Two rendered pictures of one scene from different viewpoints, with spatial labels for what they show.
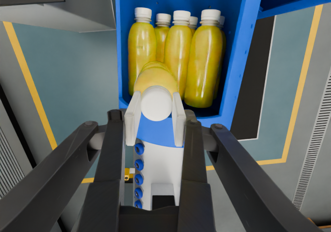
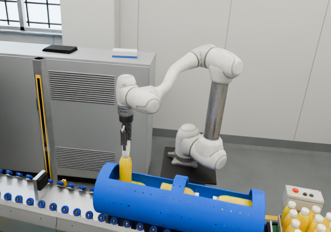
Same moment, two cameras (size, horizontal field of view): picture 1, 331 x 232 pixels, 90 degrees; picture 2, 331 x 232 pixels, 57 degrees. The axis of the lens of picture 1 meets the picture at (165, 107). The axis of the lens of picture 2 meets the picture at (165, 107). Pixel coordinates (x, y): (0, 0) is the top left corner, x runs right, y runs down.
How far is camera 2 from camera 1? 1.63 m
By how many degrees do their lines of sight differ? 69
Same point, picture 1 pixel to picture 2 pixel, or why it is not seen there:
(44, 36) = not seen: hidden behind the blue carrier
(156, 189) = (45, 189)
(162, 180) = (46, 196)
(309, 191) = not seen: outside the picture
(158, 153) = (69, 198)
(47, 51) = not seen: hidden behind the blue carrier
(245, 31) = (134, 186)
